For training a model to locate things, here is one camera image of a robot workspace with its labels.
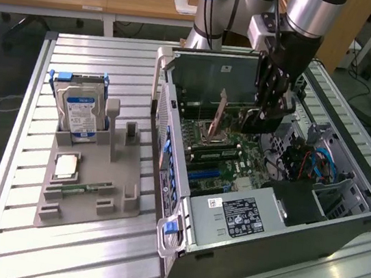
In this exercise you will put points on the grey disk bay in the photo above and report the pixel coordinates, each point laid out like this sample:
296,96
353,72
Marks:
344,189

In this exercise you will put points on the white paper stack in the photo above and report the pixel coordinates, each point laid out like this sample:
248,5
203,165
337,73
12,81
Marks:
184,2

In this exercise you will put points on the hard disk in blue caddy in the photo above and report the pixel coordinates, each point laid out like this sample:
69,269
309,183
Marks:
80,110

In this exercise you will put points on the blue case release latch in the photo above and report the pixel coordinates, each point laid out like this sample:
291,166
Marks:
169,229

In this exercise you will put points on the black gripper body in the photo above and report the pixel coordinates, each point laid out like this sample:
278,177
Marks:
298,51

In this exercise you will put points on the grey power supply unit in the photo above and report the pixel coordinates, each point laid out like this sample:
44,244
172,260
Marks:
204,224

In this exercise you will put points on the silver CPU chip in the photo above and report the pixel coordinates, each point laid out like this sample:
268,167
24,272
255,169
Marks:
65,167

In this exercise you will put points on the open black PC case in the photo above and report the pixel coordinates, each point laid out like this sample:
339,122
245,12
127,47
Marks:
258,260

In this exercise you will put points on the black office chair base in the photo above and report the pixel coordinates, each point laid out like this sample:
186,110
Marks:
25,25

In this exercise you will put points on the blue PCIe expansion slot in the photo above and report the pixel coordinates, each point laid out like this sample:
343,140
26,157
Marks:
203,174

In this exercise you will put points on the light wooden cabinet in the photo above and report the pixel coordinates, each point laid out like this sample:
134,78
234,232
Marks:
356,31

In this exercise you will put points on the green loose RAM stick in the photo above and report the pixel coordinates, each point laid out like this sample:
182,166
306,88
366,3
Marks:
86,189

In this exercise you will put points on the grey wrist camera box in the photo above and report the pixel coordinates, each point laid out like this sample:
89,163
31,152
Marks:
259,30

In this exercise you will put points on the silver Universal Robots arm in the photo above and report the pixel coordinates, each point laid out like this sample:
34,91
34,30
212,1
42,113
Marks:
310,11

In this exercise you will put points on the green motherboard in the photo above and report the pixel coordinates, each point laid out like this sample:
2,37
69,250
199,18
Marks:
238,153

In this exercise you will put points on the NVIDIA graphics card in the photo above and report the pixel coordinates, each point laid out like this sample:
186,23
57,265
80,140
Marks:
218,116

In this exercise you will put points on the grey printed parts rack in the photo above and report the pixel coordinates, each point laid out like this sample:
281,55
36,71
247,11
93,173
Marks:
85,211

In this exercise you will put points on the installed RAM stick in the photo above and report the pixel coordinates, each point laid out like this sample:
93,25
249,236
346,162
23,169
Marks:
214,153

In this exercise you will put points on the metal CPU socket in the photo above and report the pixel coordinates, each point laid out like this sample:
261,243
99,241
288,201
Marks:
204,131

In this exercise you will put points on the silver drive cage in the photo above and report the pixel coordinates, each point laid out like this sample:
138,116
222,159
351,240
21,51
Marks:
285,130

